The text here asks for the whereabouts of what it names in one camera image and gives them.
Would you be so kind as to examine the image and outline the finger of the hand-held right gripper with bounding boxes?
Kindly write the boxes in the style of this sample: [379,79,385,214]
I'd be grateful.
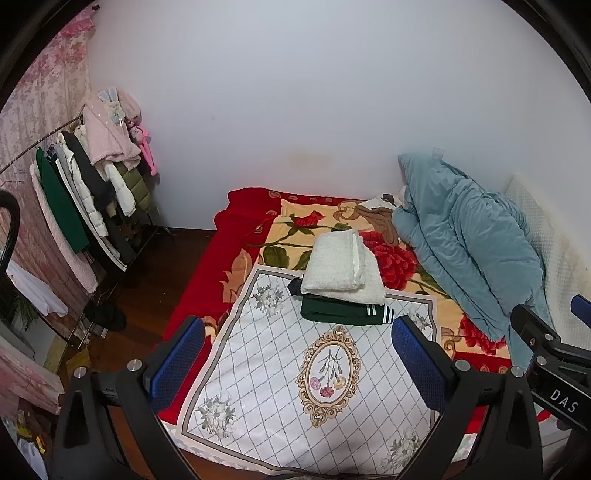
[571,294,591,324]
[510,303,573,365]

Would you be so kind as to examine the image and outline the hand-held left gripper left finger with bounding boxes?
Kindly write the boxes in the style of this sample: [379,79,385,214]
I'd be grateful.
[46,316,206,480]

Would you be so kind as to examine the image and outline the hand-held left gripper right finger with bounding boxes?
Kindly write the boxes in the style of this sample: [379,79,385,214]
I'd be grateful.
[392,315,543,480]

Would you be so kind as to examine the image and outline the white fluffy sweater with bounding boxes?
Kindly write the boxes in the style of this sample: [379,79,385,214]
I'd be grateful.
[300,231,387,306]

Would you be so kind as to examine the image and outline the metal clothes rack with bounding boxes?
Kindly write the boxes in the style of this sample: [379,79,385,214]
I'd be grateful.
[0,115,176,356]

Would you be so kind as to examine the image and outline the white textured pillow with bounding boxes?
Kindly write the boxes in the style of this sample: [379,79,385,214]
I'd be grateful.
[503,174,591,319]

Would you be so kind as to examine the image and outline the red floral blanket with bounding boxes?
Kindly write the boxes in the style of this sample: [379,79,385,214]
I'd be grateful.
[157,187,550,437]

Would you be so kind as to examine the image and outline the white diamond-patterned floral mat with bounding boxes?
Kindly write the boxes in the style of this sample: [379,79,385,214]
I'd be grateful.
[175,264,467,476]

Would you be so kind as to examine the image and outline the black slippers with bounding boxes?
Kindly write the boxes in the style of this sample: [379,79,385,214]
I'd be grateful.
[85,301,127,330]

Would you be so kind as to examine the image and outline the green garment with white stripes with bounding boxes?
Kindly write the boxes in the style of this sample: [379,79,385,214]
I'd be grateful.
[300,295,395,326]

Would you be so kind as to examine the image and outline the yellow cardboard box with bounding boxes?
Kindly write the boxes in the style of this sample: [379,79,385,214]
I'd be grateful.
[65,348,93,384]

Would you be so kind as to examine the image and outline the teal quilt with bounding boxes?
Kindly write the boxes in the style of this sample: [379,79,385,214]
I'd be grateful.
[392,153,557,370]

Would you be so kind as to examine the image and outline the light pink fleece robe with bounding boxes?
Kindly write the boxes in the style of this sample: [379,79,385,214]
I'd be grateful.
[29,159,99,294]

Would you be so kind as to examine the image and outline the brown garment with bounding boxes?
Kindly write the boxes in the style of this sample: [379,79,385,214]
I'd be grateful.
[353,203,402,245]

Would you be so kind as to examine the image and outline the pink floral cloth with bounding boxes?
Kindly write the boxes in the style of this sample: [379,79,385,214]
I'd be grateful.
[0,342,65,416]

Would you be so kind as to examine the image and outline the white hanging cloth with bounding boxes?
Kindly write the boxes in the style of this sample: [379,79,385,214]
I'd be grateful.
[6,261,70,318]

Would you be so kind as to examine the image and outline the green plant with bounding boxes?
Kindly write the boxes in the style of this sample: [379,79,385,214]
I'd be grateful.
[0,277,40,330]

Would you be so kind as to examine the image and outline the small white cloth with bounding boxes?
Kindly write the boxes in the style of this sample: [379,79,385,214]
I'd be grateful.
[362,194,407,209]

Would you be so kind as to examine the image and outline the olive puffer jacket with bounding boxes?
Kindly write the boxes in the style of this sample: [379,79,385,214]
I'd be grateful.
[113,161,155,215]

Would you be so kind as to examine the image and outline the white puffer jacket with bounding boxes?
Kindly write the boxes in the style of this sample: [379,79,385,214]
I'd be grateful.
[55,134,137,238]

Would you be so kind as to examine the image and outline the green coat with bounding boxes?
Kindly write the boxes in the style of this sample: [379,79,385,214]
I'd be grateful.
[36,148,90,254]

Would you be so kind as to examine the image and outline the bright pink garment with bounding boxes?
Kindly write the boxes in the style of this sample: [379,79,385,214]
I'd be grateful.
[128,117,158,176]

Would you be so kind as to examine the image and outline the black coat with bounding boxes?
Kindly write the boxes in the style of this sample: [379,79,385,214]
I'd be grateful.
[62,131,116,213]

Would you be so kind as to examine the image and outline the black curved tube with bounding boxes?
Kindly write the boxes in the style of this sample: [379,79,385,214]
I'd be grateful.
[0,191,21,278]

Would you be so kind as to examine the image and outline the pink fluffy coat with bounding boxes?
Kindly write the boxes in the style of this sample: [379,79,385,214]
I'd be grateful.
[82,88,143,168]

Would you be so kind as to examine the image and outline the pink floral curtain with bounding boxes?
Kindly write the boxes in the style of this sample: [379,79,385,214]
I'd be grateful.
[0,7,100,296]

